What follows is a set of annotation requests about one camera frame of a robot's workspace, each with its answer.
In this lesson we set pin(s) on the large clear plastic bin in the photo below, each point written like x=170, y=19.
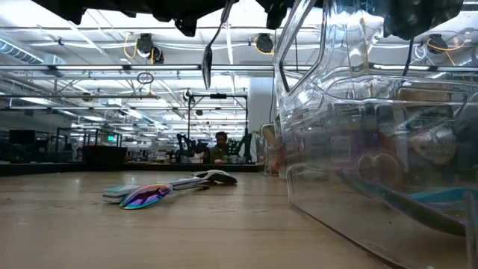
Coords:
x=373, y=224

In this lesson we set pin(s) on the black aluminium table frame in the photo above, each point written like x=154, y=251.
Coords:
x=74, y=168

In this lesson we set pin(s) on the person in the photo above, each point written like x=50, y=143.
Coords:
x=220, y=147

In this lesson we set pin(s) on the small clear plastic bin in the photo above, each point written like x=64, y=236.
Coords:
x=267, y=164

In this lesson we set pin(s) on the black background robot arm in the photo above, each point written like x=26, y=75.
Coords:
x=244, y=145
x=183, y=143

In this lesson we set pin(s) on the black background robot frame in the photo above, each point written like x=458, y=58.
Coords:
x=218, y=96

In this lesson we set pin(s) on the dark grey metal spoon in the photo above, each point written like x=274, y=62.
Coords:
x=207, y=65

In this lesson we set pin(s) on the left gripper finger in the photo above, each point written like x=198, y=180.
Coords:
x=278, y=11
x=186, y=15

